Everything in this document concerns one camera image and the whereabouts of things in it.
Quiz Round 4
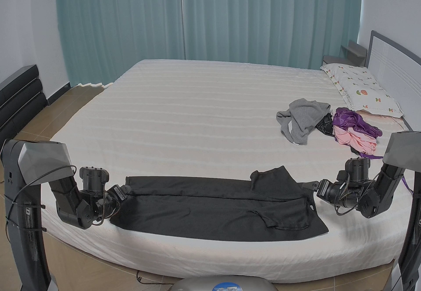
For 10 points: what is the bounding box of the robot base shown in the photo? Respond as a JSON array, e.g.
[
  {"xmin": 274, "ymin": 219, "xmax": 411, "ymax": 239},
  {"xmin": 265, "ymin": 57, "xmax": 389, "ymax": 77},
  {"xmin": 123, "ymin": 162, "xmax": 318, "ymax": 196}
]
[{"xmin": 171, "ymin": 277, "xmax": 273, "ymax": 291}]

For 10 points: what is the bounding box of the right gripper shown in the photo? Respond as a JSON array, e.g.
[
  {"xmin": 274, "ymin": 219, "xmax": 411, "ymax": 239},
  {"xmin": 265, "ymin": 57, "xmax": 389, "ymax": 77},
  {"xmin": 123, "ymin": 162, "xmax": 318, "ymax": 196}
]
[{"xmin": 301, "ymin": 179, "xmax": 339, "ymax": 202}]

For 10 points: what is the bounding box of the grey bedside table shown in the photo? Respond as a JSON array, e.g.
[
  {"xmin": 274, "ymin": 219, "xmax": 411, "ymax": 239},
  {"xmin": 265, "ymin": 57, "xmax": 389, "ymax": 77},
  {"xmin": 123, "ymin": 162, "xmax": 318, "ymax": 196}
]
[{"xmin": 322, "ymin": 40, "xmax": 367, "ymax": 68}]

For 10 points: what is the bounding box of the white printed pillow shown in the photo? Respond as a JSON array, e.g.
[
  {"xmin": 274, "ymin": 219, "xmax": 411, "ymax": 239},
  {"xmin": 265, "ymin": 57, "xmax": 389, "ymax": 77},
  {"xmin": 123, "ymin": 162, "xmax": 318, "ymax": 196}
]
[{"xmin": 321, "ymin": 64, "xmax": 404, "ymax": 118}]

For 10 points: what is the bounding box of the grey garment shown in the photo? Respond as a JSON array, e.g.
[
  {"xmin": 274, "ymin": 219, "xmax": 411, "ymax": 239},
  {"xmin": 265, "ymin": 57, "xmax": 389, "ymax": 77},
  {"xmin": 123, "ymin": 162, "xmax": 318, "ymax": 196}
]
[{"xmin": 276, "ymin": 98, "xmax": 331, "ymax": 145}]

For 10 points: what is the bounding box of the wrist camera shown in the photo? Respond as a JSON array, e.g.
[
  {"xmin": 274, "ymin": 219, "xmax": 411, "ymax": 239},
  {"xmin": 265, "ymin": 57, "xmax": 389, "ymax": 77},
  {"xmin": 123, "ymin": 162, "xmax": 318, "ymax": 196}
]
[
  {"xmin": 79, "ymin": 166, "xmax": 110, "ymax": 193},
  {"xmin": 344, "ymin": 157, "xmax": 371, "ymax": 182}
]

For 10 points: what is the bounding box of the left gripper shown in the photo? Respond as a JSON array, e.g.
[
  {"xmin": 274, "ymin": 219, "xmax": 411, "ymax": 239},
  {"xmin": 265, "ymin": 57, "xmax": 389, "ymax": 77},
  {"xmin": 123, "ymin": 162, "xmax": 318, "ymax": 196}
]
[{"xmin": 106, "ymin": 184, "xmax": 132, "ymax": 207}]

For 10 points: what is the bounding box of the black garment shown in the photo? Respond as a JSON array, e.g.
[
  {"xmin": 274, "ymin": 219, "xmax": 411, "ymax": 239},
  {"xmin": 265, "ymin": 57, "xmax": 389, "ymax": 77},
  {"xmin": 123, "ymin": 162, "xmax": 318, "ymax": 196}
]
[{"xmin": 109, "ymin": 166, "xmax": 329, "ymax": 241}]

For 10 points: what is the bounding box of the bed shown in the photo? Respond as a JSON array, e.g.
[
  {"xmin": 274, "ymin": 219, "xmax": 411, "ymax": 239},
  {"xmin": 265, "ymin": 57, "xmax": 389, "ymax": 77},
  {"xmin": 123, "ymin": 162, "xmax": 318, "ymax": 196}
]
[{"xmin": 39, "ymin": 30, "xmax": 421, "ymax": 279}]

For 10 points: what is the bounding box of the pile of clothes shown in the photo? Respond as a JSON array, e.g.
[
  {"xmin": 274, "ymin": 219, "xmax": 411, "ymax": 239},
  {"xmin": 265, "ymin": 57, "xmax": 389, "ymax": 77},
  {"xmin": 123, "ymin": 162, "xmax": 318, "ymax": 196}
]
[{"xmin": 316, "ymin": 107, "xmax": 412, "ymax": 191}]

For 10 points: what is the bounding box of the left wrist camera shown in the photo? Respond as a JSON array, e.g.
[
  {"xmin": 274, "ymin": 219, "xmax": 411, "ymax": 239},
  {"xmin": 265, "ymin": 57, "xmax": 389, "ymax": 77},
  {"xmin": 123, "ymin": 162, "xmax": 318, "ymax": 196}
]
[{"xmin": 79, "ymin": 166, "xmax": 110, "ymax": 193}]

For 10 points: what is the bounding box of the blue-green curtain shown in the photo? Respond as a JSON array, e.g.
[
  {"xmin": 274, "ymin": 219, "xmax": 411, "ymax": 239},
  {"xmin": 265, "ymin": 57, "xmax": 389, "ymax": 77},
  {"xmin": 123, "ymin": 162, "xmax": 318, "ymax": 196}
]
[
  {"xmin": 55, "ymin": 0, "xmax": 185, "ymax": 87},
  {"xmin": 182, "ymin": 0, "xmax": 363, "ymax": 70}
]

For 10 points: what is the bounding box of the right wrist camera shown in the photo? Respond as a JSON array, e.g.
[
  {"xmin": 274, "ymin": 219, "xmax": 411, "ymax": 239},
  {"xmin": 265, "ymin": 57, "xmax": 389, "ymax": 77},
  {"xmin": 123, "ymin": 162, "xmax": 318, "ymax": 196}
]
[{"xmin": 344, "ymin": 157, "xmax": 371, "ymax": 182}]

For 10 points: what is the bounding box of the black chest of drawers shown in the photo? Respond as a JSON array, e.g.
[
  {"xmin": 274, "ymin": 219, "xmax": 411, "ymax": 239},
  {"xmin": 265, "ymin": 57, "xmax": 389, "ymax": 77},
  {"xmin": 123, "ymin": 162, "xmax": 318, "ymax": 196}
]
[{"xmin": 0, "ymin": 65, "xmax": 48, "ymax": 143}]

